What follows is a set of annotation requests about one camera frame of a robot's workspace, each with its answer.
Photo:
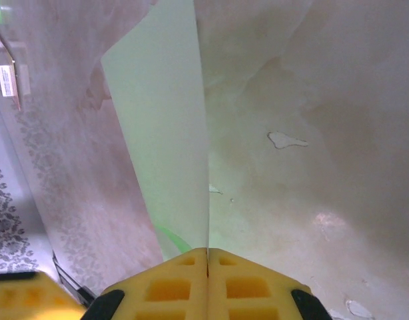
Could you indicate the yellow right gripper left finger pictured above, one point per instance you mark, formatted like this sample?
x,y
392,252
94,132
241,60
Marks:
x,y
168,290

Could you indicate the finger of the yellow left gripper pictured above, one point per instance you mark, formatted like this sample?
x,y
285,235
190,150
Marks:
x,y
24,300

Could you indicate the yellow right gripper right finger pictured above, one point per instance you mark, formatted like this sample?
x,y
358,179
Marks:
x,y
247,290

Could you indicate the green translucent plastic sheet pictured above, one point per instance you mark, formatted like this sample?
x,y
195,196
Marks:
x,y
164,133

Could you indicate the pink usb drive package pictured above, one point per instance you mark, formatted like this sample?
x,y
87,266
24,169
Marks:
x,y
6,80

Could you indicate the aluminium side rail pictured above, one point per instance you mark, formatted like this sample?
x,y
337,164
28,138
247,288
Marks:
x,y
71,283

